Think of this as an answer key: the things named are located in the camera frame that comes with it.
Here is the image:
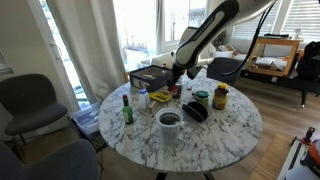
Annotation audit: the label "white window blinds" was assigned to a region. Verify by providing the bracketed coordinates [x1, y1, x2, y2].
[233, 0, 320, 41]

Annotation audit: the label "black grid crate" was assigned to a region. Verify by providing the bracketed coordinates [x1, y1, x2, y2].
[89, 131, 108, 154]

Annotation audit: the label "grey upholstered chair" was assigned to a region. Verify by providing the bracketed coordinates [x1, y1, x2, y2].
[0, 73, 69, 148]

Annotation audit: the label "jar with green lid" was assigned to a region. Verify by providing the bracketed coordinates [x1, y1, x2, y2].
[194, 90, 210, 108]

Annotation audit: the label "blue upholstered chair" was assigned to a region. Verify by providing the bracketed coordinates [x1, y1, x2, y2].
[0, 139, 100, 180]

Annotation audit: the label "white door handle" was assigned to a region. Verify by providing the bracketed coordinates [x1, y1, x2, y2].
[49, 42, 64, 61]

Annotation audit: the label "jar with yellow lid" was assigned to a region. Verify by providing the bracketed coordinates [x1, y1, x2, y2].
[212, 82, 230, 111]

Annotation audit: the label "wooden shelf cart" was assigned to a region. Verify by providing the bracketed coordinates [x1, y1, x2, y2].
[246, 36, 303, 78]

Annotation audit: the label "black table base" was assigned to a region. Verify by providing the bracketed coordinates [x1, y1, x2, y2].
[155, 171, 216, 180]

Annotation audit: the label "orange power tool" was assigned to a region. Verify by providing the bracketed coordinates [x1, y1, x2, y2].
[299, 139, 320, 169]

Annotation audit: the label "yellow thank you card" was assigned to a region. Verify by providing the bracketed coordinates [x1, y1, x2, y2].
[148, 90, 173, 104]

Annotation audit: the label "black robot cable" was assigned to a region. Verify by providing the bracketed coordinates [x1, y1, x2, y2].
[218, 1, 278, 77]

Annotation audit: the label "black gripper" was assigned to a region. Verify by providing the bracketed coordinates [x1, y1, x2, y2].
[167, 65, 186, 89]

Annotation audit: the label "red and black clamp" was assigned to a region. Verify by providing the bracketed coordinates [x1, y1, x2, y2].
[299, 126, 316, 146]

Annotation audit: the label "black glasses case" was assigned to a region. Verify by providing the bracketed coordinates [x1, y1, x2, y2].
[181, 100, 210, 123]

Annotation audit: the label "white curtain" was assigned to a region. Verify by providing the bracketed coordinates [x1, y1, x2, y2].
[46, 0, 127, 103]

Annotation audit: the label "white sofa cushion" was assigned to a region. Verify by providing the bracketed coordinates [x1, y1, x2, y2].
[141, 51, 175, 70]

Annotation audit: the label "black low bench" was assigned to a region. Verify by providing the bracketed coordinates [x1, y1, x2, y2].
[239, 68, 320, 108]

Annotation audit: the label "navy blue open box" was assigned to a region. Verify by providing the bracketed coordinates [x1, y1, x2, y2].
[128, 64, 174, 94]

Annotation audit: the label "dark blue armchair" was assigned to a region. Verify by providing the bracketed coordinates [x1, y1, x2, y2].
[206, 57, 243, 87]

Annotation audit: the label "small bottle with red cap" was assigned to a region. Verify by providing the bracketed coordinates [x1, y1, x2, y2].
[170, 84, 183, 100]

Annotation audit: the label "white mug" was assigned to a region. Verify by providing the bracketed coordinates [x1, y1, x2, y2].
[155, 107, 185, 146]

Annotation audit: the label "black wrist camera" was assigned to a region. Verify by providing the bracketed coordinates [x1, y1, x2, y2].
[186, 66, 202, 81]

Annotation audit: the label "green bottle with red cap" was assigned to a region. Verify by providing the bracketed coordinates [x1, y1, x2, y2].
[121, 93, 135, 126]

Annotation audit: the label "black backpack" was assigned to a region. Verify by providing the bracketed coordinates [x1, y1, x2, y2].
[296, 40, 320, 81]

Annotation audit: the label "white bottle with blue cap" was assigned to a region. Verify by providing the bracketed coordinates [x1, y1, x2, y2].
[138, 88, 150, 111]

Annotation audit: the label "clear plastic storage bin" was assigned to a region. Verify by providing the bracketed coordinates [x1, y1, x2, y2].
[70, 101, 103, 136]

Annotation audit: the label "aluminium rail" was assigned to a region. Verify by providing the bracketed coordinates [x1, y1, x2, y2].
[277, 136, 309, 180]

